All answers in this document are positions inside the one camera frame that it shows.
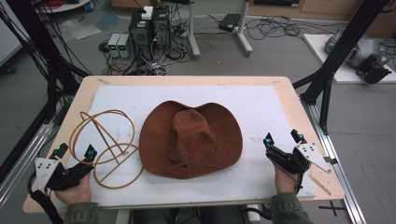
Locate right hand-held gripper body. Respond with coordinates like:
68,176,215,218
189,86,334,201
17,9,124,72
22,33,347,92
264,142,333,175

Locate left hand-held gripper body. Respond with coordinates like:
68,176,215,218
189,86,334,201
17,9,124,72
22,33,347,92
34,157,95,192

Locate person's right hand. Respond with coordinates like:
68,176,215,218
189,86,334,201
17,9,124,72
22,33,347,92
274,162,302,196

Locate person's left hand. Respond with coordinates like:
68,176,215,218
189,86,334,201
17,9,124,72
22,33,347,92
54,174,92,206

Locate brown felt cowboy hat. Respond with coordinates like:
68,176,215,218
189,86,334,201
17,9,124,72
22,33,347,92
138,100,244,180

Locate white floor board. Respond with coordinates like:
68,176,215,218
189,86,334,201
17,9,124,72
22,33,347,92
302,33,396,85

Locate white foam mat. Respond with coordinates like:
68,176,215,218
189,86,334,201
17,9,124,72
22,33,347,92
54,85,318,210

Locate grey power supply unit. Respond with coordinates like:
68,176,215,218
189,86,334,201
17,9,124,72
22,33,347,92
107,33,121,58
117,34,133,59

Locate grey desk leg stand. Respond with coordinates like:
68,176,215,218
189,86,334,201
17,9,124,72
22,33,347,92
186,0,254,60

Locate black box on floor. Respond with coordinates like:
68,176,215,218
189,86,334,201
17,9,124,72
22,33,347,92
218,13,243,32

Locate black computer tower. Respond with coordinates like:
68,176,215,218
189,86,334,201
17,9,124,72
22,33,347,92
128,5,172,61

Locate tan wire hat stand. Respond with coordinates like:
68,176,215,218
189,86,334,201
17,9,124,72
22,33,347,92
68,109,145,189

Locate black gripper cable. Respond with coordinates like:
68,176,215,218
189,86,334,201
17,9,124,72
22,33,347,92
293,164,312,196

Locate aluminium rail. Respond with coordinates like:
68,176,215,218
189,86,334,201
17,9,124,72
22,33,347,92
302,98,368,224
0,121,54,207

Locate black cable sleeve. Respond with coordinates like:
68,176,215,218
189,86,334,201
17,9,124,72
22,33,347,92
27,171,64,224

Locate black metal frame post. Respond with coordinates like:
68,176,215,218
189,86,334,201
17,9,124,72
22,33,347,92
292,0,390,135
0,0,92,185

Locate tangle of floor cables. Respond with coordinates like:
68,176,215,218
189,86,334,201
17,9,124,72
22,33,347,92
192,13,340,42

